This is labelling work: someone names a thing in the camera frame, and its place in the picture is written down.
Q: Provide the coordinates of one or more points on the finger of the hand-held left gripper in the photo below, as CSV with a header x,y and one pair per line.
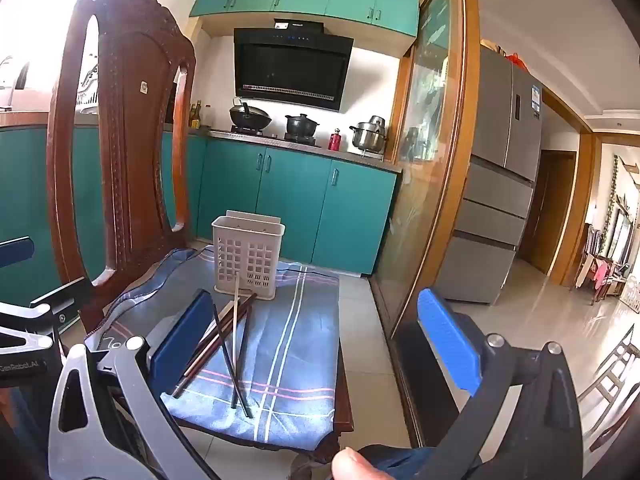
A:
x,y
15,252
65,302

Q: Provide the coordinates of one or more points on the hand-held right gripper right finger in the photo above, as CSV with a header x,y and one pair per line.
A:
x,y
447,345

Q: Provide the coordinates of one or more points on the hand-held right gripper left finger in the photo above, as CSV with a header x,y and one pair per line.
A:
x,y
181,342

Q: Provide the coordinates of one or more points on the brown chopstick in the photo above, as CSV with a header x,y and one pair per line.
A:
x,y
220,342
212,337

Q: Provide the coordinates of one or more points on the black chopstick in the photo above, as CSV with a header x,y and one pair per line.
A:
x,y
241,355
227,355

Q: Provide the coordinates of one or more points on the white chopstick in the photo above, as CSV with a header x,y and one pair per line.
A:
x,y
235,320

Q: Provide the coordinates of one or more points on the white plastic utensil basket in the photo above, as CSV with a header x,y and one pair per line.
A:
x,y
250,255

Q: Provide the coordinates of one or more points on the person's right hand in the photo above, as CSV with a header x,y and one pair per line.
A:
x,y
352,466

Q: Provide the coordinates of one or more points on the blue plaid cloth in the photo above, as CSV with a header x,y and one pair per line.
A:
x,y
290,350

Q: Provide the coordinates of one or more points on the low wooden table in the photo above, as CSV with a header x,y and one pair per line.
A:
x,y
344,410

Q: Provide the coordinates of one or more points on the carved wooden chair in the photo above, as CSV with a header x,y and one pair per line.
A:
x,y
130,160

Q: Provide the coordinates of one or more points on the dark slatted chair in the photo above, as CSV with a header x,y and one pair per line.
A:
x,y
607,385

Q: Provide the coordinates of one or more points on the clothes drying rack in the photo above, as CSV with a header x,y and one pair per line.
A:
x,y
597,270

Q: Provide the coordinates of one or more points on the grey refrigerator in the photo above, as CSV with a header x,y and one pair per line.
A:
x,y
500,185

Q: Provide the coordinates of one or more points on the brown wooden door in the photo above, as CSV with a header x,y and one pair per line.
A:
x,y
550,210

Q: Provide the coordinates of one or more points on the dish rack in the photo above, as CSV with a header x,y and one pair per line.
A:
x,y
87,96

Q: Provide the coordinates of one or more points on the teal base cabinets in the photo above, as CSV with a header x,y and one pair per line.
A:
x,y
290,200

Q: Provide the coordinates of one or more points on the wood framed glass sliding door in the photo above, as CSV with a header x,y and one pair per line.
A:
x,y
425,160

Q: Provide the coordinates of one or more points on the dark sauce bottle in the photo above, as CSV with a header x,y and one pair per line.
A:
x,y
192,117
198,116

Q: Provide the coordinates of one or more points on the stainless steel pot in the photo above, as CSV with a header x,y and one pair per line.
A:
x,y
369,136

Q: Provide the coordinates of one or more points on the gas stove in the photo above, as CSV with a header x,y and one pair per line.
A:
x,y
272,136

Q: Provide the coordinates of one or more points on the red cup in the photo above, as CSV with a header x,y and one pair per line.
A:
x,y
334,141

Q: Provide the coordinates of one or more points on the black wok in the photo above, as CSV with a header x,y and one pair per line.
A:
x,y
249,117

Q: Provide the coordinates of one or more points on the black cooking pot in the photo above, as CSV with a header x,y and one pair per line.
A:
x,y
301,125

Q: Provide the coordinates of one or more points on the red item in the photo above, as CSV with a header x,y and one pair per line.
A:
x,y
514,60

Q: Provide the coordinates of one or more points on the black range hood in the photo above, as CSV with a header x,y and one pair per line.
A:
x,y
290,65

